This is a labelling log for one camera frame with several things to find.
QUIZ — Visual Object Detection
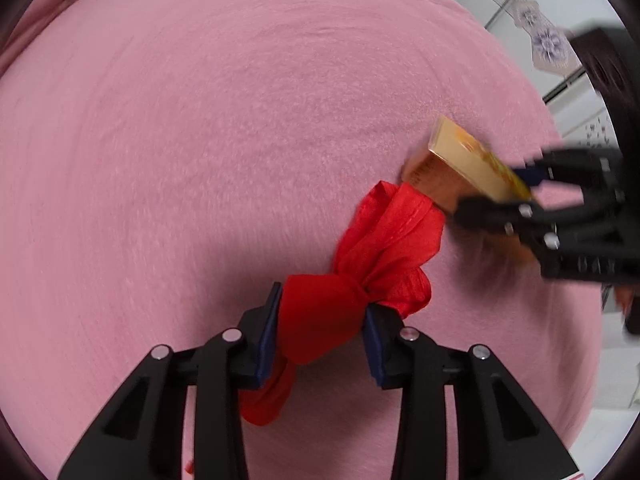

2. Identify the pink bed sheet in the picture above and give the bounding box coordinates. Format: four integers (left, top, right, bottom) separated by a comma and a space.
1, 0, 559, 478

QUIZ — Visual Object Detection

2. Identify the white sliding wardrobe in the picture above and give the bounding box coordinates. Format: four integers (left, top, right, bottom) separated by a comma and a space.
456, 0, 623, 146

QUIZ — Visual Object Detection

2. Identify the person's right hand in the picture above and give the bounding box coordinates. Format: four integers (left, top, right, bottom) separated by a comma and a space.
614, 285, 636, 315

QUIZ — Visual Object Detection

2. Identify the red knotted cloth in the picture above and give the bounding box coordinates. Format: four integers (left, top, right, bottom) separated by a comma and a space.
184, 179, 447, 476

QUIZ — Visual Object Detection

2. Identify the gold cardboard box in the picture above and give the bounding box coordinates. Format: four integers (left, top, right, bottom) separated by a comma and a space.
401, 116, 534, 216

